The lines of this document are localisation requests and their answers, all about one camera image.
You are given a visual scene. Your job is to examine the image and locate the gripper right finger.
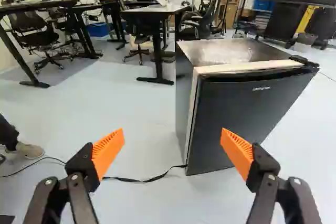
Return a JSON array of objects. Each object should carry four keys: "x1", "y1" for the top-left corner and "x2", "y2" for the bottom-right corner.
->
[{"x1": 219, "y1": 127, "x2": 323, "y2": 224}]

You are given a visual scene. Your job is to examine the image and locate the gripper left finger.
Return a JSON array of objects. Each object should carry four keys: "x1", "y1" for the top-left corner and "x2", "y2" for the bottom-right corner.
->
[{"x1": 21, "y1": 127, "x2": 125, "y2": 224}]

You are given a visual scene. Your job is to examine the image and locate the black mini fridge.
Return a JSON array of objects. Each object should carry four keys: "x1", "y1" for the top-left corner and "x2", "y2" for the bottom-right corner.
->
[{"x1": 175, "y1": 37, "x2": 320, "y2": 176}]

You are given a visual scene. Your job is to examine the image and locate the person's legs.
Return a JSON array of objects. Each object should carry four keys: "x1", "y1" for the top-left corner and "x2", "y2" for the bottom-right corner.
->
[{"x1": 0, "y1": 113, "x2": 45, "y2": 159}]

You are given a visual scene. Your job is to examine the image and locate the black desk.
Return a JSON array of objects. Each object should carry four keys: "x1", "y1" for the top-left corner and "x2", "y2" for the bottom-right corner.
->
[
  {"x1": 0, "y1": 0, "x2": 103, "y2": 89},
  {"x1": 100, "y1": 0, "x2": 193, "y2": 86}
]

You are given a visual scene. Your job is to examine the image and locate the black mesh office chair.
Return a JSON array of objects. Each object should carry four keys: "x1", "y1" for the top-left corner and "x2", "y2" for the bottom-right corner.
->
[{"x1": 7, "y1": 11, "x2": 75, "y2": 74}]

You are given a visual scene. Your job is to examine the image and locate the black office chair with headrest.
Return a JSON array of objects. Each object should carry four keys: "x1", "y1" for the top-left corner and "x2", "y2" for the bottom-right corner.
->
[{"x1": 179, "y1": 0, "x2": 224, "y2": 40}]

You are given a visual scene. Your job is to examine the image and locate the large screen on stand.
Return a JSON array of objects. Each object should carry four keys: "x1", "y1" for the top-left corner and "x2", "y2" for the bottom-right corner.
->
[{"x1": 255, "y1": 0, "x2": 336, "y2": 50}]

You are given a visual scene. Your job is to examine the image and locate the black floor cable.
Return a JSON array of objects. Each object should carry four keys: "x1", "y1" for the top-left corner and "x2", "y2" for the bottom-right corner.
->
[{"x1": 0, "y1": 156, "x2": 68, "y2": 178}]

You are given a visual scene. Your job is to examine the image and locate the black strap on floor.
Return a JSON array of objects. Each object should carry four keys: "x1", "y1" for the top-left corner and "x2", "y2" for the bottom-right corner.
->
[{"x1": 100, "y1": 164, "x2": 187, "y2": 183}]

